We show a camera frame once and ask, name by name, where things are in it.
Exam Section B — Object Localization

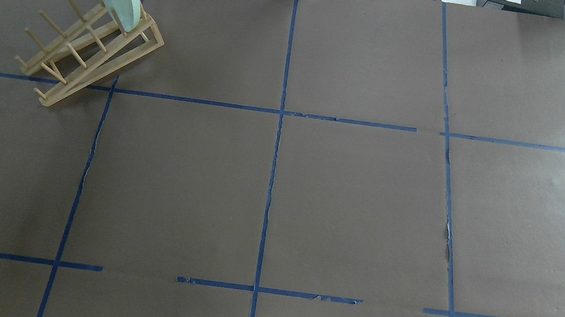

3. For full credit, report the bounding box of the brown paper table cover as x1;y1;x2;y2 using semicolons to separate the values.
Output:
0;0;565;317

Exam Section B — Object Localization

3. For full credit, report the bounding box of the wooden dish rack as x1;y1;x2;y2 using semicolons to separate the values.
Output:
14;0;165;107

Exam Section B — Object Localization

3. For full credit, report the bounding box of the black device with label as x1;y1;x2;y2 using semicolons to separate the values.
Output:
475;0;564;19

